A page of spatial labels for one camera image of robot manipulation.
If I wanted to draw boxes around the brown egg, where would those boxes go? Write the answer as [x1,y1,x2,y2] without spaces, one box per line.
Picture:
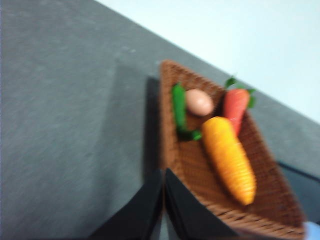
[184,89,215,117]

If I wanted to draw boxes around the orange carrot with green leaves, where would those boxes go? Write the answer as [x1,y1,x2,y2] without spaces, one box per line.
[222,74,257,137]

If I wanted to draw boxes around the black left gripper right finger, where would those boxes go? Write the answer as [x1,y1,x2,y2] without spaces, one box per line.
[164,167,241,240]

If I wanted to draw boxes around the brown woven wicker basket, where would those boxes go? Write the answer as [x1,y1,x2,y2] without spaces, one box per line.
[158,59,307,240]

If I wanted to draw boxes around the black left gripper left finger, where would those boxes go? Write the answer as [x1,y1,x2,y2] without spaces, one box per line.
[89,169,164,240]

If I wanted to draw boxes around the light blue round plate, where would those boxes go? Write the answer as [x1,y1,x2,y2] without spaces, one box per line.
[303,221,320,240]

